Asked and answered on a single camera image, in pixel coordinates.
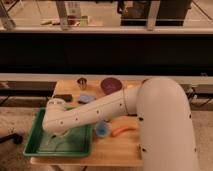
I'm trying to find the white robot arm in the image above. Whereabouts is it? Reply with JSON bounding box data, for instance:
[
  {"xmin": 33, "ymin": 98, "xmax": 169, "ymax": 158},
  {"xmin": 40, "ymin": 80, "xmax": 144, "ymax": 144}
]
[{"xmin": 42, "ymin": 77, "xmax": 200, "ymax": 171}]

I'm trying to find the green plastic tray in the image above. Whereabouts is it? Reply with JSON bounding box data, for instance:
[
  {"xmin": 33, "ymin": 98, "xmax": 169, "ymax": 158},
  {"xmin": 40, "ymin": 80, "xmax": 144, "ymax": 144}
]
[{"xmin": 23, "ymin": 108, "xmax": 93, "ymax": 157}]

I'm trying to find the purple bowl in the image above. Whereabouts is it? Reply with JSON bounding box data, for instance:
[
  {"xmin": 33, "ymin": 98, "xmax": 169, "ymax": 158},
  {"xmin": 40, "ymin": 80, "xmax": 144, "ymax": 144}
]
[{"xmin": 100, "ymin": 77, "xmax": 122, "ymax": 95}]

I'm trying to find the small metal cup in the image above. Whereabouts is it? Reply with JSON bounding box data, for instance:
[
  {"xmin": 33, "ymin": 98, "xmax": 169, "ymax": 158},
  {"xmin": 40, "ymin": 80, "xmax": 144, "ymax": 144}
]
[{"xmin": 77, "ymin": 77, "xmax": 87, "ymax": 90}]

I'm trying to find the blue sponge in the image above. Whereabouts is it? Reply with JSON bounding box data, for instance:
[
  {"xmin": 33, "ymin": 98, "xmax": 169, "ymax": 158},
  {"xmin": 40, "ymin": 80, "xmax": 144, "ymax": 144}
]
[{"xmin": 78, "ymin": 94, "xmax": 96, "ymax": 104}]

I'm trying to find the black rectangular block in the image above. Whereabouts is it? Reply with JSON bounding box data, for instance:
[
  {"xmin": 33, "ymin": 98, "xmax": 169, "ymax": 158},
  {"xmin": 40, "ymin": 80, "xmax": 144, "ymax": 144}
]
[{"xmin": 53, "ymin": 94, "xmax": 73, "ymax": 102}]

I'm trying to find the blue plastic cup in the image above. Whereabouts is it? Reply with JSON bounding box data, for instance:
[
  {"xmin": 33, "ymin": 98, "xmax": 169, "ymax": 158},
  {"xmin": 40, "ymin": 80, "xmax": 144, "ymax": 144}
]
[{"xmin": 95, "ymin": 121, "xmax": 109, "ymax": 138}]

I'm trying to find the orange carrot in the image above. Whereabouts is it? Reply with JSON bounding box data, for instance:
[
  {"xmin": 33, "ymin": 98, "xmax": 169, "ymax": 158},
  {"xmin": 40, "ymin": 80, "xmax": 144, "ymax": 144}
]
[{"xmin": 111, "ymin": 126, "xmax": 137, "ymax": 137}]

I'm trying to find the wooden board table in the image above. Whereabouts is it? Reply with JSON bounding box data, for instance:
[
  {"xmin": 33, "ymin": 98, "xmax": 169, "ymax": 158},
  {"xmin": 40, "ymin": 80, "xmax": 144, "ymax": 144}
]
[{"xmin": 30, "ymin": 80, "xmax": 142, "ymax": 169}]

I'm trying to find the black handle object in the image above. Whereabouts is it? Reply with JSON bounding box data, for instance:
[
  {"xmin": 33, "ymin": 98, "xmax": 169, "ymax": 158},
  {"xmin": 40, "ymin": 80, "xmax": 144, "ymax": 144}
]
[{"xmin": 0, "ymin": 133, "xmax": 23, "ymax": 144}]

